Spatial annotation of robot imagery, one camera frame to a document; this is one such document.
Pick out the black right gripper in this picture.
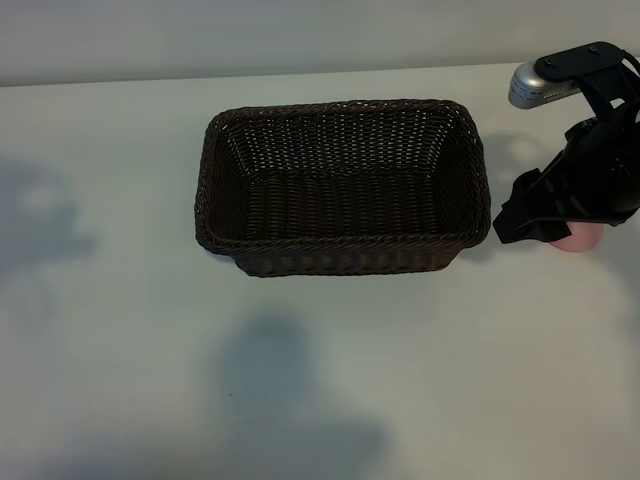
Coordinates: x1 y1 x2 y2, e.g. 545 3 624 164
492 102 640 246

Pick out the pink peach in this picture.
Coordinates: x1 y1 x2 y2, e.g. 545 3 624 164
549 223 600 253

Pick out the dark brown wicker basket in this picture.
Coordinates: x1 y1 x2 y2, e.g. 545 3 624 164
193 98 492 279

